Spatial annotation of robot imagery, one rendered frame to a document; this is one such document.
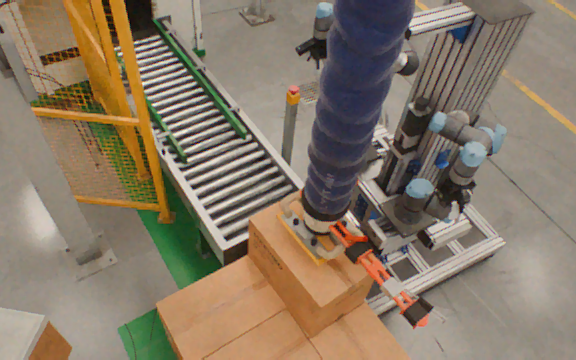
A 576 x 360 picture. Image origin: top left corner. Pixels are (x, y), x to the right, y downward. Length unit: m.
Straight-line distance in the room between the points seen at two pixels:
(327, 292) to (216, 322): 0.67
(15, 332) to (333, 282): 1.37
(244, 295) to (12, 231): 1.92
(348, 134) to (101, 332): 2.21
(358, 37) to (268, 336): 1.68
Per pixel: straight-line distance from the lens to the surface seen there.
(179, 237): 3.44
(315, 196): 1.89
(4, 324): 2.25
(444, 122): 1.69
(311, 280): 2.21
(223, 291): 2.61
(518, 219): 4.14
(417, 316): 1.95
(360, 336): 2.58
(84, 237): 3.23
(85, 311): 3.32
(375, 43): 1.34
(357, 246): 2.03
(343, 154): 1.64
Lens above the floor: 2.91
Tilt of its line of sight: 51 degrees down
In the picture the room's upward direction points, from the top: 7 degrees clockwise
